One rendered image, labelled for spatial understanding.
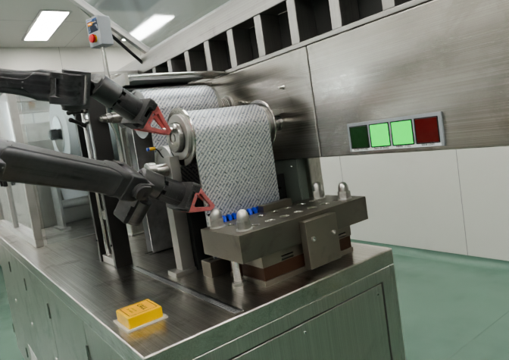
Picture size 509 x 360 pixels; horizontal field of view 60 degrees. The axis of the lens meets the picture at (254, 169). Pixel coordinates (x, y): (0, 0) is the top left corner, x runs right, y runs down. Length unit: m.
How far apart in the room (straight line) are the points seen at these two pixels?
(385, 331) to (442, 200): 2.67
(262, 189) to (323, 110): 0.27
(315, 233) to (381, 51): 0.43
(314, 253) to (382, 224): 3.19
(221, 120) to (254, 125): 0.10
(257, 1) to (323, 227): 0.70
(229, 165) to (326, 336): 0.46
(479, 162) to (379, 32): 2.62
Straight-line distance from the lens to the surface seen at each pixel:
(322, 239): 1.04
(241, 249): 0.92
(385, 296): 1.17
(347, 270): 1.05
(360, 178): 4.24
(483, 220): 3.68
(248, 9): 1.42
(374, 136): 1.07
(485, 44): 0.94
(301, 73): 1.23
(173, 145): 1.12
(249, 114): 1.19
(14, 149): 0.74
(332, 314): 1.04
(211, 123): 1.11
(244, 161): 1.15
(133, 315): 0.91
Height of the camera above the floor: 1.23
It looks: 5 degrees down
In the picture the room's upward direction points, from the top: 9 degrees counter-clockwise
